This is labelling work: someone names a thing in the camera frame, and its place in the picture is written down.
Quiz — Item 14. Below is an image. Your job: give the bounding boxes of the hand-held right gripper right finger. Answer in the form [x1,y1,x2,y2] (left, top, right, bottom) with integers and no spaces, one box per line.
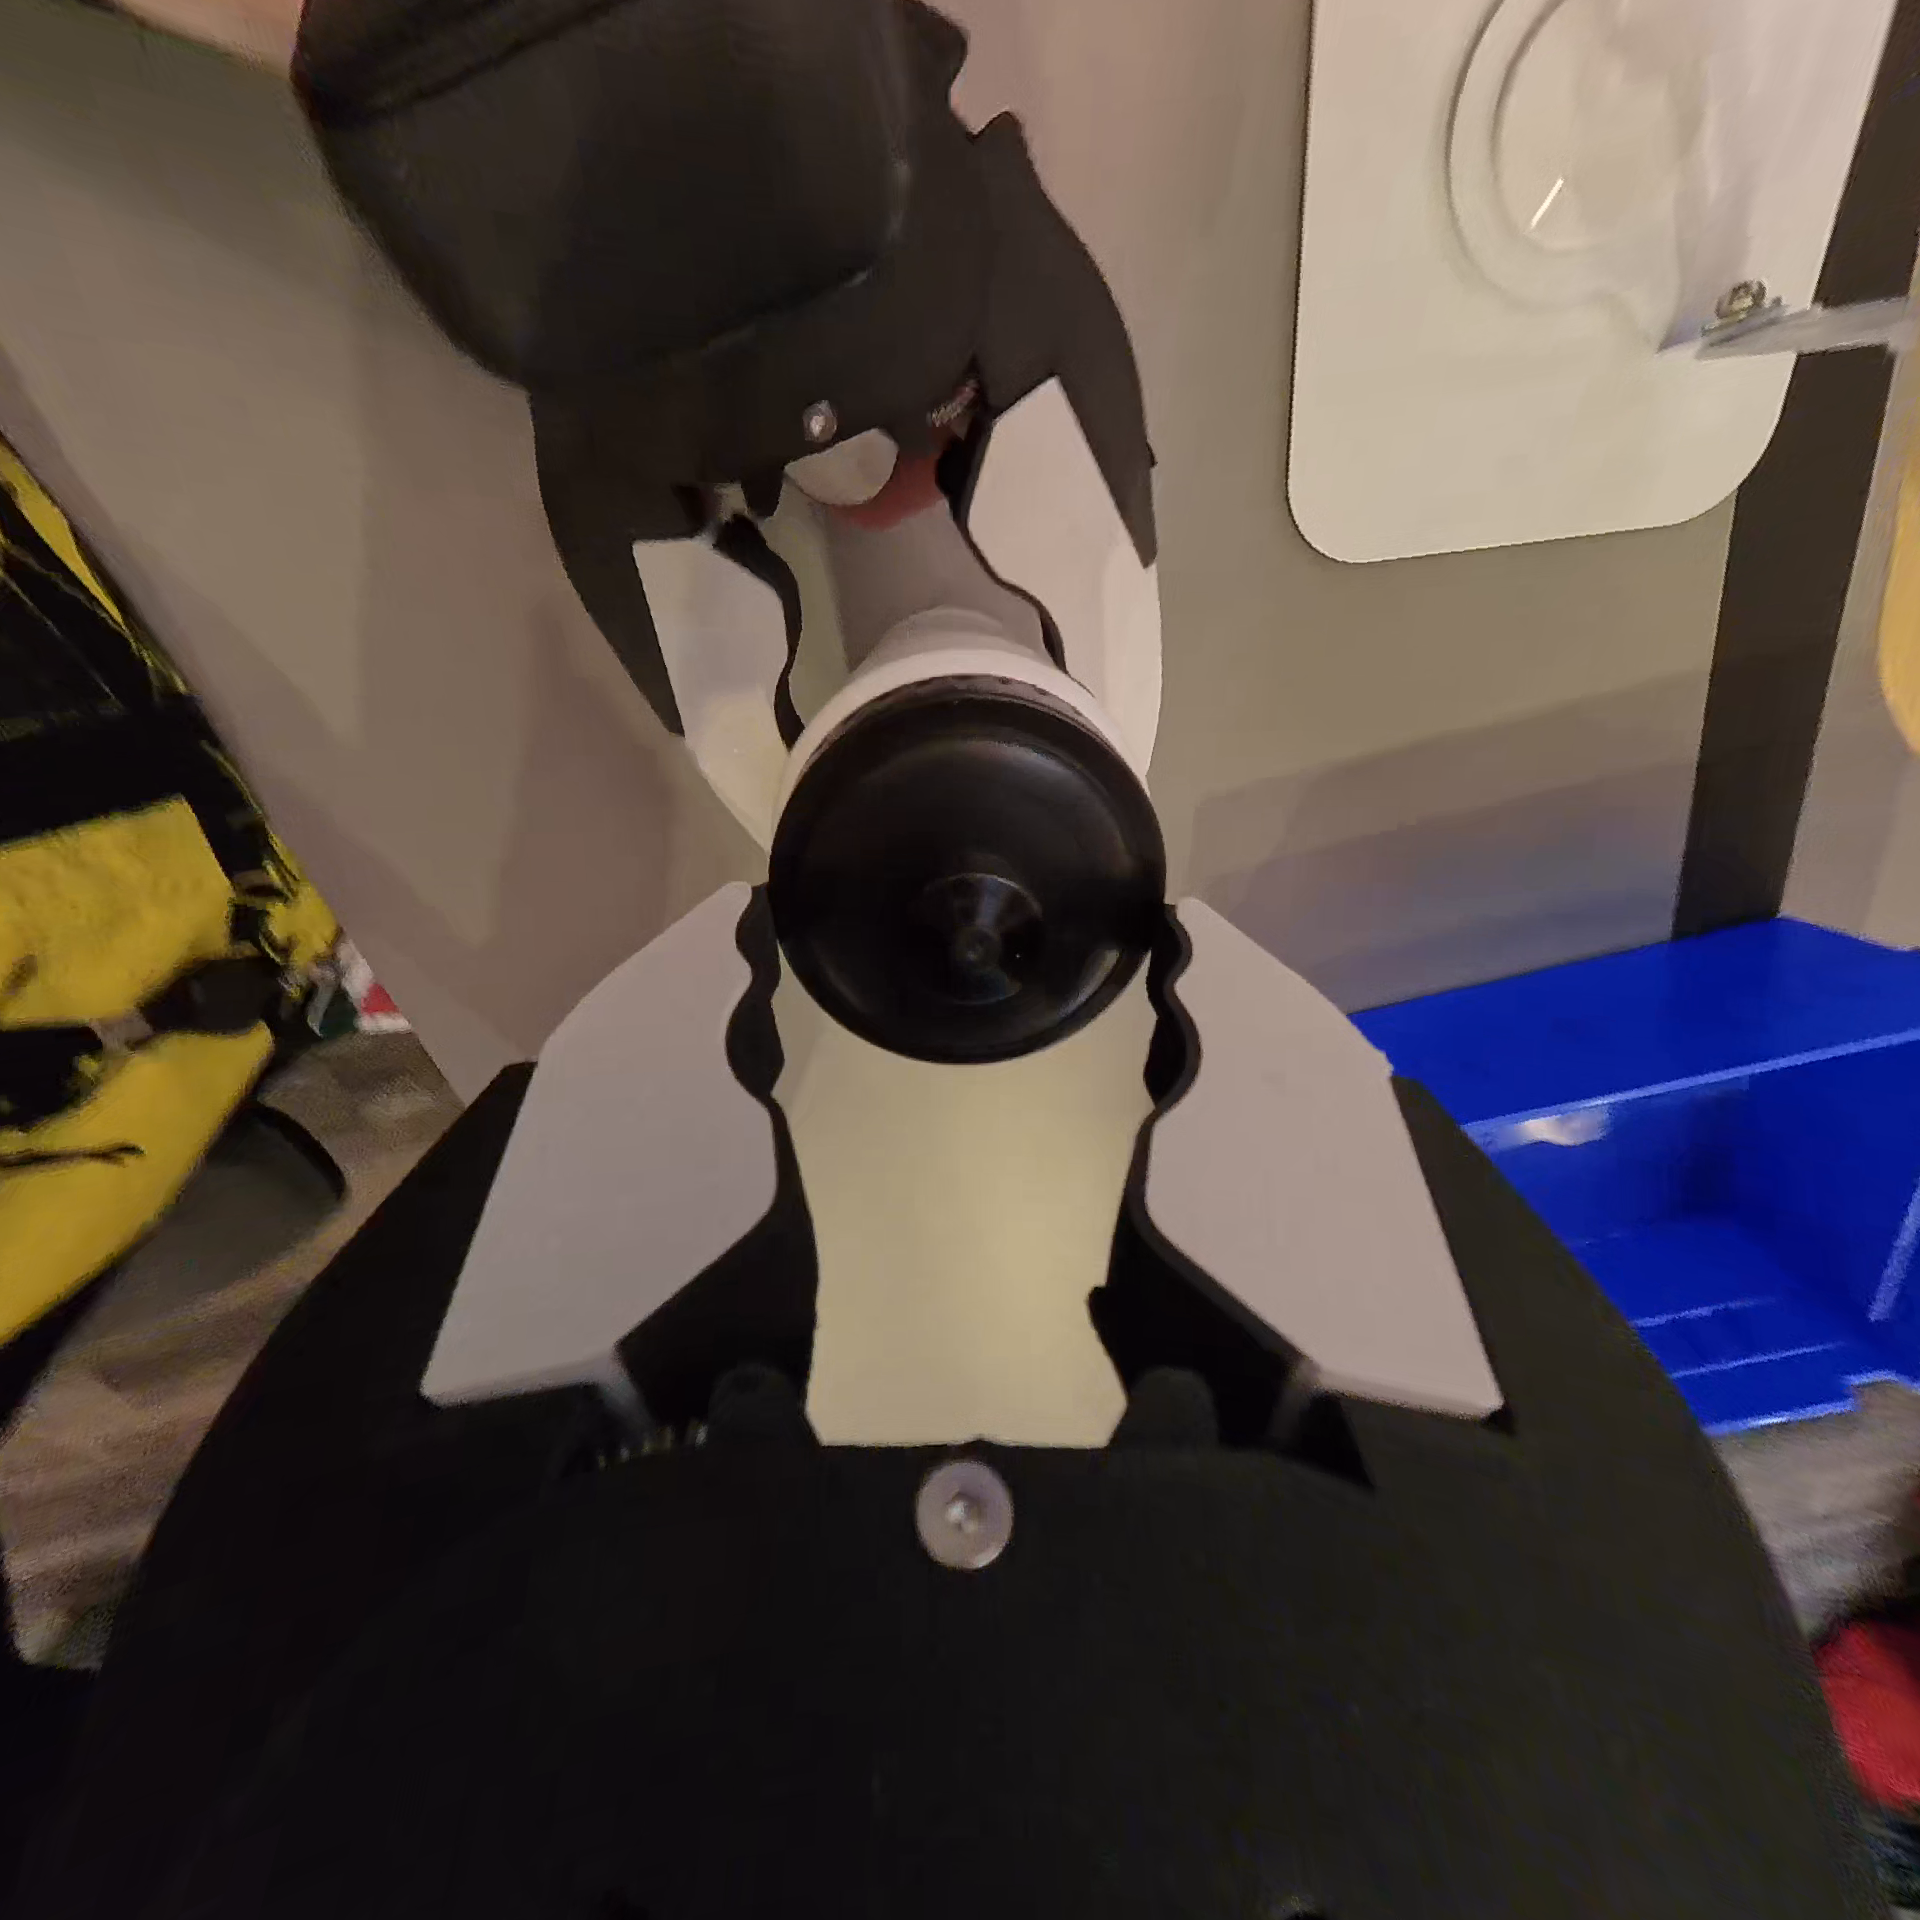
[1089,896,1506,1419]

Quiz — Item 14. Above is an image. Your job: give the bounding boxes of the person's left hand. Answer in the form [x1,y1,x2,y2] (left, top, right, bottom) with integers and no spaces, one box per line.
[831,451,941,537]

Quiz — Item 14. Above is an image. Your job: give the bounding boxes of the red green patterned cloth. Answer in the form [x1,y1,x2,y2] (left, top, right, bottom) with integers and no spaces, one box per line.
[307,944,409,1040]

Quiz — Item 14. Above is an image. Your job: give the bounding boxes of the blue plastic bin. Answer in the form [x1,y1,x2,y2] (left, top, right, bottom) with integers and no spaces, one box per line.
[1350,920,1920,1434]

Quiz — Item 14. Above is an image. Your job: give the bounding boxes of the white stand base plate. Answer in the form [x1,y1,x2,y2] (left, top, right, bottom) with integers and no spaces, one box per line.
[1286,0,1900,568]

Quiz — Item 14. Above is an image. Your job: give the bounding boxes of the white plastic bottle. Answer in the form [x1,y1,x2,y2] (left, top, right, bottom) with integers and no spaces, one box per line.
[778,433,1156,818]

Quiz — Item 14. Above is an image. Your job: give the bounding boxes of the black bottle lid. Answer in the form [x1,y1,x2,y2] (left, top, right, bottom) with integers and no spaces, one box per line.
[769,680,1167,1066]

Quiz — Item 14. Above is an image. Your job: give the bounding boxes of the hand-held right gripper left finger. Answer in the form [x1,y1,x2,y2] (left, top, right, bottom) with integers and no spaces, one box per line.
[420,883,818,1412]

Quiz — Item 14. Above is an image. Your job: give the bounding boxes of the clear acrylic stand support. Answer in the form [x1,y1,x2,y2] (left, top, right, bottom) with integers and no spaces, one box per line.
[1446,0,1913,366]

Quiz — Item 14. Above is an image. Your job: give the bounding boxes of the instruction sheet on wooden board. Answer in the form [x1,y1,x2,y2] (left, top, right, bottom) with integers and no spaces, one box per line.
[1874,451,1920,784]

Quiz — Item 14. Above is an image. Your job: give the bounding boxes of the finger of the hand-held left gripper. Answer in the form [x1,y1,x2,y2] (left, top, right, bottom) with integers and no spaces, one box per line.
[633,517,806,857]
[961,376,1165,784]

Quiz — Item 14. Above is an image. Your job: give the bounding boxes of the red fabric item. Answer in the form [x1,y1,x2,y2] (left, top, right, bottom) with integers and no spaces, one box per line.
[1809,1617,1920,1809]

